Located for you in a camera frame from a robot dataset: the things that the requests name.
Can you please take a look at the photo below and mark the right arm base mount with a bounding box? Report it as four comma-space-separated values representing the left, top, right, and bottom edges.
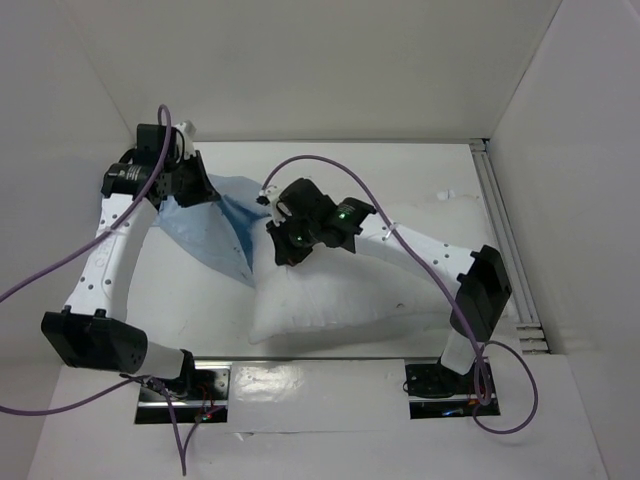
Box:
402, 361, 500, 420

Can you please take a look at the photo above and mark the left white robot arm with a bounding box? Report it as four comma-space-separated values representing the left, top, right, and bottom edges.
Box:
41, 121, 220, 399

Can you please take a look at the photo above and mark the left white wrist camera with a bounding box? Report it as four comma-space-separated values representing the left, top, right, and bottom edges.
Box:
173, 120, 197, 160

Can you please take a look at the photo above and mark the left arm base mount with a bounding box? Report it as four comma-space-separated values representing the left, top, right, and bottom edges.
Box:
134, 361, 231, 425

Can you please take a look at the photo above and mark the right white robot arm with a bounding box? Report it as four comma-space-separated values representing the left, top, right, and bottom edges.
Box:
257, 178, 512, 392

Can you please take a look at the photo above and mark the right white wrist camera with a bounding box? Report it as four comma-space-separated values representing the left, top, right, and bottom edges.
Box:
256, 185, 291, 226

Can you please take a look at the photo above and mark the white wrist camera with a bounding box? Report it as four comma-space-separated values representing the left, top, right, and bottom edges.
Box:
173, 120, 197, 160
256, 185, 291, 226

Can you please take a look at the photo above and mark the light blue pillowcase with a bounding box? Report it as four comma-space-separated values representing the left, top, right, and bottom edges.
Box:
153, 174, 270, 287

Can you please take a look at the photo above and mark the white pillow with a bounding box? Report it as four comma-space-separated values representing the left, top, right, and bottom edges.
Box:
248, 220, 451, 351

